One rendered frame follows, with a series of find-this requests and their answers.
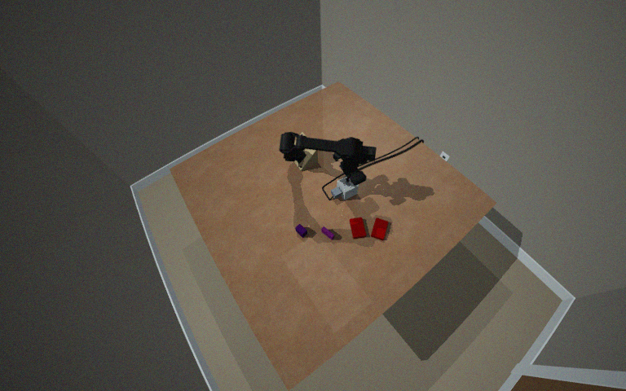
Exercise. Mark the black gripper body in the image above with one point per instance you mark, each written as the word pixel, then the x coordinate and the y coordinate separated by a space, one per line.
pixel 350 166

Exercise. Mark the white power cube with black cable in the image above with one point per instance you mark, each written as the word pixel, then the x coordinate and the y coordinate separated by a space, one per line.
pixel 352 190

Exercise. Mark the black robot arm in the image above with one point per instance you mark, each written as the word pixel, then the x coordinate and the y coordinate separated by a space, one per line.
pixel 350 148

